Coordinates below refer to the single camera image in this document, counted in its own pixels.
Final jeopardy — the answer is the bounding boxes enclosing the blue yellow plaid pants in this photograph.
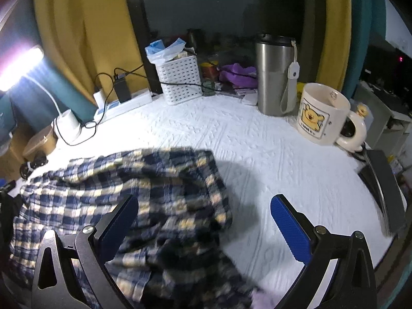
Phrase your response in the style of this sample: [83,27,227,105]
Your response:
[5,147,253,308]

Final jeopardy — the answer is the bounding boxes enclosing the white textured table cover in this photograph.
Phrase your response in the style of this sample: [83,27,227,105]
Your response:
[4,96,389,308]

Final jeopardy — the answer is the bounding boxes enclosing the black notebook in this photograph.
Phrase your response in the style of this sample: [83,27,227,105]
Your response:
[358,149,406,235]

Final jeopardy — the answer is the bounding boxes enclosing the tan lidded plastic box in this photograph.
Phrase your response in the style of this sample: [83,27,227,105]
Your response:
[23,125,57,161]

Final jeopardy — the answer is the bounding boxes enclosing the white desk lamp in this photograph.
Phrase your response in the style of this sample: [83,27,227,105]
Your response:
[1,45,82,142]

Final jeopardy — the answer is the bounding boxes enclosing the cream bear cartoon mug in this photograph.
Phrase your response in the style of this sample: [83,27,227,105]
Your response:
[297,82,368,153]

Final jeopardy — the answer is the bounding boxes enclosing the white power strip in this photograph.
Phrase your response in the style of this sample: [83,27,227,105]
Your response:
[93,89,152,123]

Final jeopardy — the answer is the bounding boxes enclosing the white phone charger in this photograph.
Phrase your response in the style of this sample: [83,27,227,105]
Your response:
[93,89,106,109]

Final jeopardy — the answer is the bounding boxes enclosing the black power adapter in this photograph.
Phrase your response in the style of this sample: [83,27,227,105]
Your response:
[114,74,131,103]

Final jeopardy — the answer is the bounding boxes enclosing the teal curtain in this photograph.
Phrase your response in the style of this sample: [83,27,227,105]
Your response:
[1,1,96,132]

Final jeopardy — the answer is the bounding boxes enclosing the stainless steel tumbler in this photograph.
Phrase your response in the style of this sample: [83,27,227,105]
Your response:
[256,33,300,116]

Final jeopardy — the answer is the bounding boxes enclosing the purple cloth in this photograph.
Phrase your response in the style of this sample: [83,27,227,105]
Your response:
[219,63,258,89]

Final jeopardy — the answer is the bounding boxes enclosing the white slatted storage basket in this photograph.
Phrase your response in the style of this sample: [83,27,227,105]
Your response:
[156,55,202,105]

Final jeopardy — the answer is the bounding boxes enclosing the blue plastic bag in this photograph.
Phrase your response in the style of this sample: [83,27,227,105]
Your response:
[144,38,186,65]

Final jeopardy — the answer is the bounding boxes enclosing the yellow curtain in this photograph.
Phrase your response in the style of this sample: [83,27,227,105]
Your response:
[33,0,142,102]

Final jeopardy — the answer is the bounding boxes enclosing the bundled black cable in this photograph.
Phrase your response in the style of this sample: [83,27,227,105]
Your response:
[19,153,49,179]

